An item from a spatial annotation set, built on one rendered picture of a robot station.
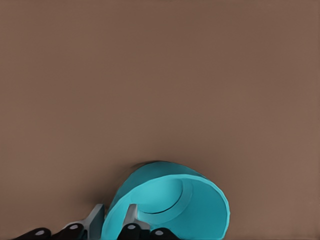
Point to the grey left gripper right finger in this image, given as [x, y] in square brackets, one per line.
[132, 220]

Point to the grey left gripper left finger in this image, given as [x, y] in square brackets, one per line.
[93, 218]

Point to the teal cup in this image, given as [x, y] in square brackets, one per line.
[197, 207]

